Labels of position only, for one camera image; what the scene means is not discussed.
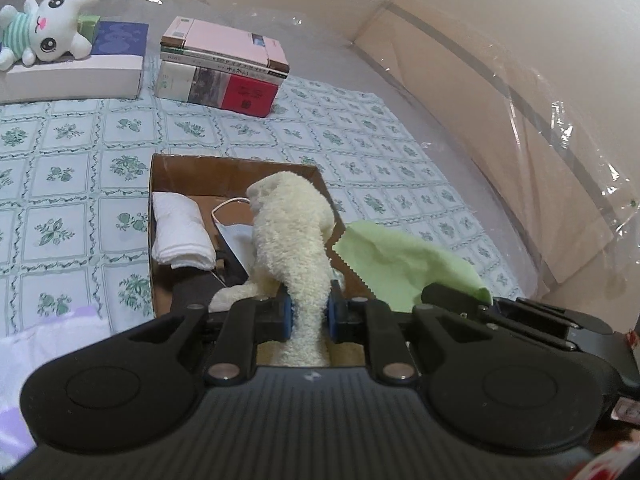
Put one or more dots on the white box blue top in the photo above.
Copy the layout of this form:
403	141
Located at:
75	80

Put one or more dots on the red white printed cloth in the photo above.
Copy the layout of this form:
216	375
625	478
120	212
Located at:
620	465

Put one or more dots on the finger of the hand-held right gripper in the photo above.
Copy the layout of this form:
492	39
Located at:
560	317
460	300

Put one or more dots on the pink book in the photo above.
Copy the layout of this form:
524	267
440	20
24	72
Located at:
225	40

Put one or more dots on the plastic wrapped beige board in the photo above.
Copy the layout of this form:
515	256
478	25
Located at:
500	110

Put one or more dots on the light green cloth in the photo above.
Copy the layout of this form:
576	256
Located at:
400	260

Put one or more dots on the purple tissue pack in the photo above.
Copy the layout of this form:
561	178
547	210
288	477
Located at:
40	360

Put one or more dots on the light blue face mask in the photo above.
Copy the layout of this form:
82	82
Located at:
235	240

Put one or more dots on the floral green white tablecloth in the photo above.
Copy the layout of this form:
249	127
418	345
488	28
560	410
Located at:
100	160

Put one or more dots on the thin black-spined book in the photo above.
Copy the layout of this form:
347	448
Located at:
250	74

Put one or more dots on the thin green-edged book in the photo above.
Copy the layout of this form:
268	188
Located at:
200	57

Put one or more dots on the pale yellow towel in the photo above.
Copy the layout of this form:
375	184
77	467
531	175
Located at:
290	240

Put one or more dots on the cardboard box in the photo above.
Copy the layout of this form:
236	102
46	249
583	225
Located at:
200	175

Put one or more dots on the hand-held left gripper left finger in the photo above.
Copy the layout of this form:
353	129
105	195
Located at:
287	316

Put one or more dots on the small green box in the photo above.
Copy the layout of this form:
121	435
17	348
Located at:
90	27

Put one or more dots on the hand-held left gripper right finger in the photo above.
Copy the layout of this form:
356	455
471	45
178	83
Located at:
333	316

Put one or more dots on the white plush toy striped shirt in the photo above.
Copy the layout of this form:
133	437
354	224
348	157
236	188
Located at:
50	30

